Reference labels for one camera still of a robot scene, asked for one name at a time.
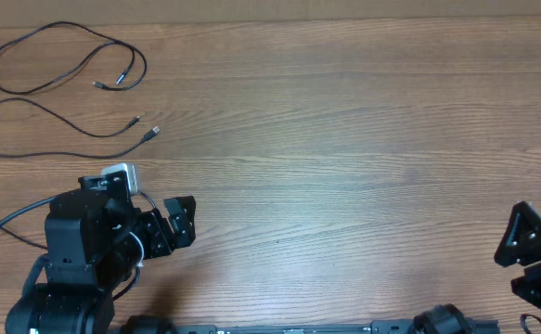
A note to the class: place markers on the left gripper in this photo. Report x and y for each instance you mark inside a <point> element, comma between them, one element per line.
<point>183,226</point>

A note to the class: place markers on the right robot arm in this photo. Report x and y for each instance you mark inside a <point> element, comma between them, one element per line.
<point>447,319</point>

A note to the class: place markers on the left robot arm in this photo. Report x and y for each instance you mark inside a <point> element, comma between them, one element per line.
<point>95,239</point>

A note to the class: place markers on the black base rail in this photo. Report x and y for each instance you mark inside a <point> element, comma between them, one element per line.
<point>398,326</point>

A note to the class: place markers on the cardboard box wall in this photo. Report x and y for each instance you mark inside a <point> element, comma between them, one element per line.
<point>30,13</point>

